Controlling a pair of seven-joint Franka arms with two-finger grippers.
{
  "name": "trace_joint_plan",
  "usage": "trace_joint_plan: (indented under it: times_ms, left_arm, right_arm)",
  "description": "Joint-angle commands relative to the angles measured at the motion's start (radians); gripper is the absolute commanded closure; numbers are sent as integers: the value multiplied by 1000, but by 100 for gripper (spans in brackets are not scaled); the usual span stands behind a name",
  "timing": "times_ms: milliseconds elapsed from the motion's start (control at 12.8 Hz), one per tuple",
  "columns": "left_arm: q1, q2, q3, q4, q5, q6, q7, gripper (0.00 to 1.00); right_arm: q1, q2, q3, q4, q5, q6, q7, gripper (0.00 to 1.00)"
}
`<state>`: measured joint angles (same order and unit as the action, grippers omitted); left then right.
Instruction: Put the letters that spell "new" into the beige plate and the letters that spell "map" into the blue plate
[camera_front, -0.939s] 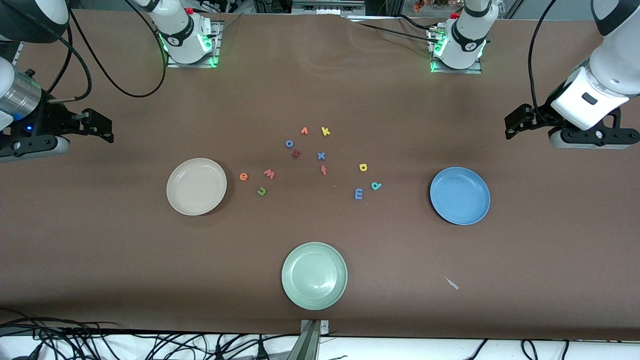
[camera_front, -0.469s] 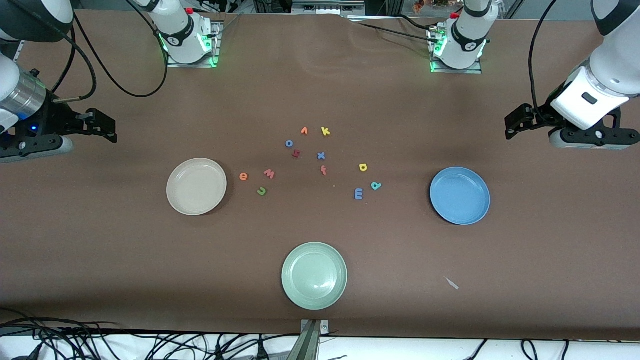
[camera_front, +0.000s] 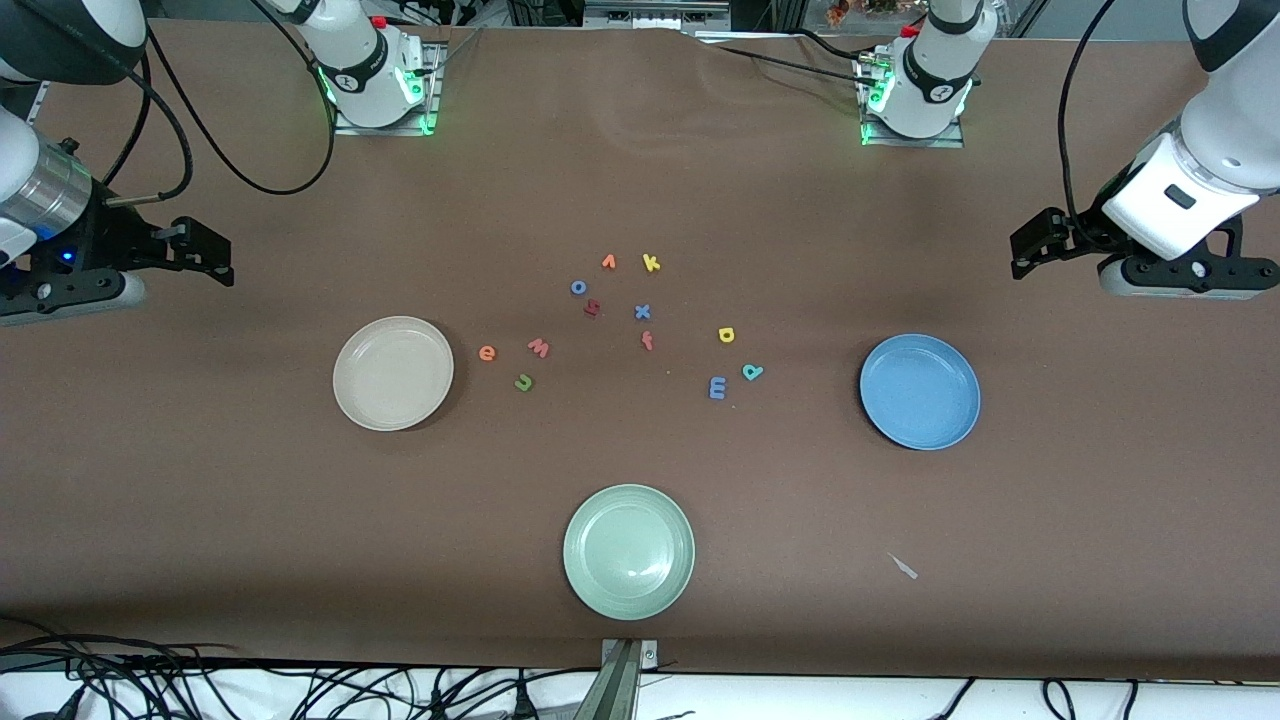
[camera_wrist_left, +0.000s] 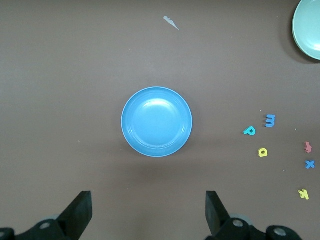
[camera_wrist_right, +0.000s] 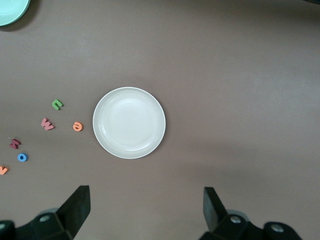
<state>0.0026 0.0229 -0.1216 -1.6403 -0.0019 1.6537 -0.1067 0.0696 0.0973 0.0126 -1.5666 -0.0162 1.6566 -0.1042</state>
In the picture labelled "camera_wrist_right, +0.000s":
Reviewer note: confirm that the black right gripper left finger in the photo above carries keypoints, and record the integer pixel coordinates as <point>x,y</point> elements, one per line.
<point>75,212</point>

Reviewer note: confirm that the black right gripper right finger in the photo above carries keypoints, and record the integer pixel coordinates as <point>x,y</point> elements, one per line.
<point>215,215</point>

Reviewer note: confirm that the orange foam letter e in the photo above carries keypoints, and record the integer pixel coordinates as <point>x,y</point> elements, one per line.
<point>74,127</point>

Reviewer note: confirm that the pink foam letter w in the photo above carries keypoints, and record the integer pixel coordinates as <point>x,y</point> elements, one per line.
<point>46,124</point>

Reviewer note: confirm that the green foam letter u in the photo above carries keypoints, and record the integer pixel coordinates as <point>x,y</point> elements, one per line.
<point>53,103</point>

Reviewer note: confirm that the blue foam letter o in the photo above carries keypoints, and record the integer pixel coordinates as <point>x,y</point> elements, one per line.
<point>18,157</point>

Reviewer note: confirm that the orange foam letter v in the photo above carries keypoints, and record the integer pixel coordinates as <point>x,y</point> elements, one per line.
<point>3,172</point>

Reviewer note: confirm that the dark red foam letter h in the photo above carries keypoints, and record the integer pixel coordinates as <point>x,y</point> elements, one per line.
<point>15,144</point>

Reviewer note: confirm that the beige round plate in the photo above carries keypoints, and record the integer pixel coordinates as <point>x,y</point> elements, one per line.
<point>129,122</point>

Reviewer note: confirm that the brown table mat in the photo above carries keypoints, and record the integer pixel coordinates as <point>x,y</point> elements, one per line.
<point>225,75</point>

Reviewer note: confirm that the pale green round plate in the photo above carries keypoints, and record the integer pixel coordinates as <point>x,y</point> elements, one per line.
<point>10,10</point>

